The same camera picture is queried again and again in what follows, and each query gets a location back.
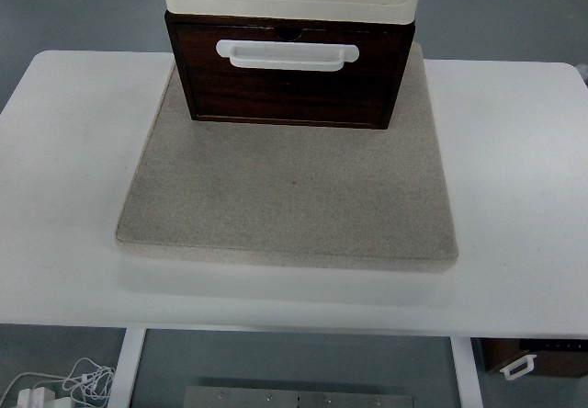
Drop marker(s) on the dark wooden drawer housing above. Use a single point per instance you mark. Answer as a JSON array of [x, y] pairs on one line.
[[177, 59]]

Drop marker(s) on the beige fabric pad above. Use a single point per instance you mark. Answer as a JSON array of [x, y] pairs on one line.
[[298, 196]]

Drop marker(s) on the brown box on floor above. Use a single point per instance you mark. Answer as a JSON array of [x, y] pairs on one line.
[[516, 357]]

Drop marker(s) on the white power adapter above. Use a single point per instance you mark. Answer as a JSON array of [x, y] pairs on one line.
[[36, 398]]

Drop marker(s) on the white drawer handle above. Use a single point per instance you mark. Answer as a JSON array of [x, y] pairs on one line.
[[287, 56]]

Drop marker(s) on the white table frame leg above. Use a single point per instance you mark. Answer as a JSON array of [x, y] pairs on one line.
[[127, 368], [469, 389]]

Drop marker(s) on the white handle on box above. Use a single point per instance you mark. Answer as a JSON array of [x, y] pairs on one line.
[[519, 367]]

